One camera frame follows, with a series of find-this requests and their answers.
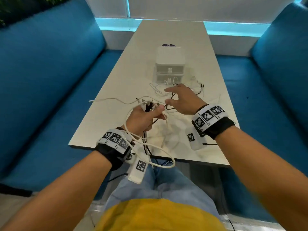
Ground white cable with plug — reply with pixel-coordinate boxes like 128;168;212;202
89;96;145;105

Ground blue jeans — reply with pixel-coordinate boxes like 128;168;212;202
104;159;220;219

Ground person's left hand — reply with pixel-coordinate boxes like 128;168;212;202
125;103;167;138

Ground long white looped cable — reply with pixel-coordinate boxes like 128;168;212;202
123;102;176;169

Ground person's left forearm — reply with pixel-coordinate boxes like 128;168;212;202
0;150;113;231

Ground blue upholstered sofa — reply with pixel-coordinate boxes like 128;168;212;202
216;2;308;224
0;0;124;197

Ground white two-drawer organizer box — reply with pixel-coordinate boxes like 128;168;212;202
155;46;186;84

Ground black wristband with marker tiles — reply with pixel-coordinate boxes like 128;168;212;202
95;128;135;171
192;103;236;140

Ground white coiled cable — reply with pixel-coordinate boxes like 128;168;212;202
149;77;180;97

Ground person's right hand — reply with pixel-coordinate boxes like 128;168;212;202
164;84;208;116

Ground yellow shirt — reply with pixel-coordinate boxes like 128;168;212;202
94;198;227;231

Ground person's right forearm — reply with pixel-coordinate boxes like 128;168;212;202
215;131;308;231

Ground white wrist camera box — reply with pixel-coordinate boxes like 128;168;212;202
185;127;207;151
127;156;150;185

